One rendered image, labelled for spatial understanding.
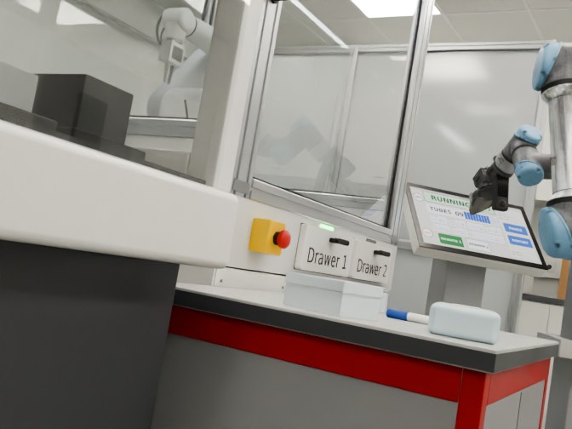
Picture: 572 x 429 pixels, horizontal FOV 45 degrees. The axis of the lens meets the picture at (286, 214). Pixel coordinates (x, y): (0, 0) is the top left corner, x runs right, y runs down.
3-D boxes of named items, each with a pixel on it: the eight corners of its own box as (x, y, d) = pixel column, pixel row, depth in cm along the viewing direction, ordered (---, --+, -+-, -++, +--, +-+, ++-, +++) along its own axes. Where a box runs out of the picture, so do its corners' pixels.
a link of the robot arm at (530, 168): (560, 168, 193) (552, 145, 201) (519, 168, 194) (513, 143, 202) (553, 189, 198) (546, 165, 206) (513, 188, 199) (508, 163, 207)
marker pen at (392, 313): (464, 331, 114) (465, 322, 114) (460, 331, 113) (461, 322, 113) (388, 317, 122) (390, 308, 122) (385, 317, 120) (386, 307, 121)
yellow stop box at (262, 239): (283, 256, 148) (289, 224, 149) (267, 254, 142) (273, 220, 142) (264, 254, 150) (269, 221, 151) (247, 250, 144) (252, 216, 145)
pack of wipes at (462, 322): (431, 328, 109) (435, 300, 109) (493, 339, 106) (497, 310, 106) (426, 333, 94) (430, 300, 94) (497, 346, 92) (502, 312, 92)
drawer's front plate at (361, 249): (387, 283, 215) (392, 249, 216) (351, 277, 190) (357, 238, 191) (382, 283, 216) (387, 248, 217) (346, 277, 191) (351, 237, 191)
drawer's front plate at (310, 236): (347, 277, 188) (354, 237, 188) (300, 269, 162) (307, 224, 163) (342, 276, 188) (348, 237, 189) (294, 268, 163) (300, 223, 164)
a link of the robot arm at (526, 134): (523, 136, 200) (518, 118, 206) (503, 163, 207) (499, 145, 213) (546, 144, 201) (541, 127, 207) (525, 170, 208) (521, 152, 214)
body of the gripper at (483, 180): (490, 184, 227) (510, 157, 218) (497, 203, 221) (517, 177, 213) (470, 179, 225) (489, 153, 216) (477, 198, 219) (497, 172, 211)
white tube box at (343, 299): (378, 321, 103) (384, 287, 103) (339, 317, 97) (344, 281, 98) (320, 308, 112) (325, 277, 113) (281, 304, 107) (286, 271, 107)
